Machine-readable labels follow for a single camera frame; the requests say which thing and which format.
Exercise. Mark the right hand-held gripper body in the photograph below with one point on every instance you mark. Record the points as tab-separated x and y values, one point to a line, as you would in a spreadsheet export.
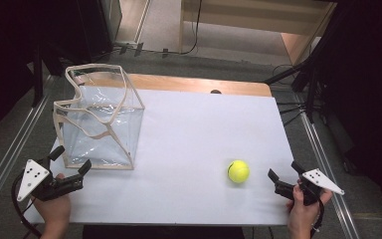
321	181

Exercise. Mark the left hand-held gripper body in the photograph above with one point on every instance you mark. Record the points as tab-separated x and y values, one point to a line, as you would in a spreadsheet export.
33	179

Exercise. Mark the yellow tennis ball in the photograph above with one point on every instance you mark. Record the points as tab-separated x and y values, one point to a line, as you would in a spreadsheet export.
238	171

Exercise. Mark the clear bag with beige trim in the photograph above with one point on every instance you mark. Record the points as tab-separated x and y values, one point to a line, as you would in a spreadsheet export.
102	132

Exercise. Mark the person's left hand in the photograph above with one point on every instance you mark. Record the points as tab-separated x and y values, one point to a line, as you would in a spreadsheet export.
54	212

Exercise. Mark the person's right hand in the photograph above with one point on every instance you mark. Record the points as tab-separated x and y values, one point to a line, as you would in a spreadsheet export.
301	217

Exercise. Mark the white table mat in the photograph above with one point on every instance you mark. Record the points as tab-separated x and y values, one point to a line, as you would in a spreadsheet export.
185	149

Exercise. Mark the black metal stand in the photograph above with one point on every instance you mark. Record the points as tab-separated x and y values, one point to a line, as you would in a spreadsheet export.
311	66

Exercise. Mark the black cabinet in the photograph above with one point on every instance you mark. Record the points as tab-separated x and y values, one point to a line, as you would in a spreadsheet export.
63	26

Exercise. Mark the light wooden furniture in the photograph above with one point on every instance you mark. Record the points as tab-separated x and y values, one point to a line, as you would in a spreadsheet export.
245	16

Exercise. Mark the metal floor rail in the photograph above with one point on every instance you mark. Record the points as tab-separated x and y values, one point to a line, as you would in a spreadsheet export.
13	146
325	166

